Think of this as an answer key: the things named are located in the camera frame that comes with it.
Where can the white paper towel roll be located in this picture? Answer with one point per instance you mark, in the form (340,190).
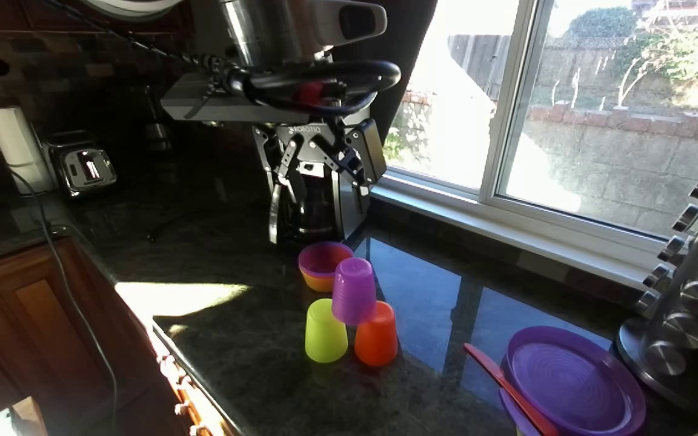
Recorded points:
(18,153)

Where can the long plastic spoon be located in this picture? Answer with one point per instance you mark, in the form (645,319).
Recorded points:
(511,391)

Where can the purple plastic cup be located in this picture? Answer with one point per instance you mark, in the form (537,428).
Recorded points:
(354,291)

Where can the pink and yellow bowl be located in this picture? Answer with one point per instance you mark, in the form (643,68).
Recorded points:
(317,263)

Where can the purple plastic plate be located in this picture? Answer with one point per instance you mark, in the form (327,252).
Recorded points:
(575,383)

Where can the white framed window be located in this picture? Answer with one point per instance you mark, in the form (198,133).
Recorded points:
(592,105)

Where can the yellow-green plastic cup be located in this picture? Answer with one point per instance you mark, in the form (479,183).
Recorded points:
(327,332)

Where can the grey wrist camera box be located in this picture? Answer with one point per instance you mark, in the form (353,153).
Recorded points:
(211,100)

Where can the metal spice jar rack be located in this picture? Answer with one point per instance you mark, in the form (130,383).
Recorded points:
(689,306)

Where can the silver toaster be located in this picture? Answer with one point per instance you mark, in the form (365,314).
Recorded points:
(83,165)

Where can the black and silver coffee maker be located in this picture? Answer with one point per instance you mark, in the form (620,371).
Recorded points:
(317,208)

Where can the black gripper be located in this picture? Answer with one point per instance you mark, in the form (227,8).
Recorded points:
(313,105)

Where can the orange plastic cup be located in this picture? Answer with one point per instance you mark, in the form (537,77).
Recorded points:
(376,341)

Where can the wooden base cabinet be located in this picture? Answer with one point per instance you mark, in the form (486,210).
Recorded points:
(36,323)

